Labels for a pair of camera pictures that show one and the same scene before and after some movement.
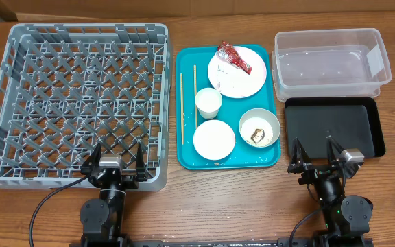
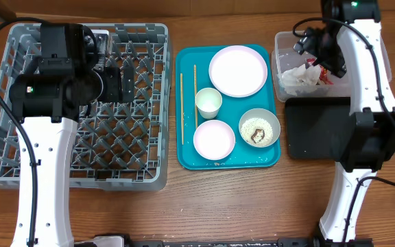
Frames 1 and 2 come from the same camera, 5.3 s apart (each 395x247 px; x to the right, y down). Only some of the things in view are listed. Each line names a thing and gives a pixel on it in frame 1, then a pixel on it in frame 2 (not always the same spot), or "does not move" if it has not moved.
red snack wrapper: (226, 52) to (324, 75)
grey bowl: (259, 127) does not move
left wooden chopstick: (182, 108) does not move
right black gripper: (316, 172) to (323, 48)
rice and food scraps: (256, 131) does not move
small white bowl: (214, 139) does not move
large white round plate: (237, 72) does not move
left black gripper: (132, 181) to (113, 93)
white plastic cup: (208, 101) does not move
